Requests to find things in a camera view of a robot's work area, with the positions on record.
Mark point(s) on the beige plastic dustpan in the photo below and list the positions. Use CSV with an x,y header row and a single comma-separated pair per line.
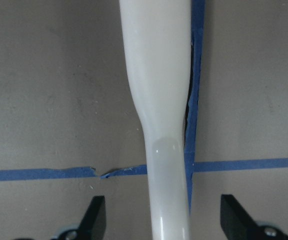
x,y
157,47

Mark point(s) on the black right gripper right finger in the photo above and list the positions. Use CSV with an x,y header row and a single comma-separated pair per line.
x,y
237,224

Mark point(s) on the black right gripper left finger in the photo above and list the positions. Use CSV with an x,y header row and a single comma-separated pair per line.
x,y
92,225

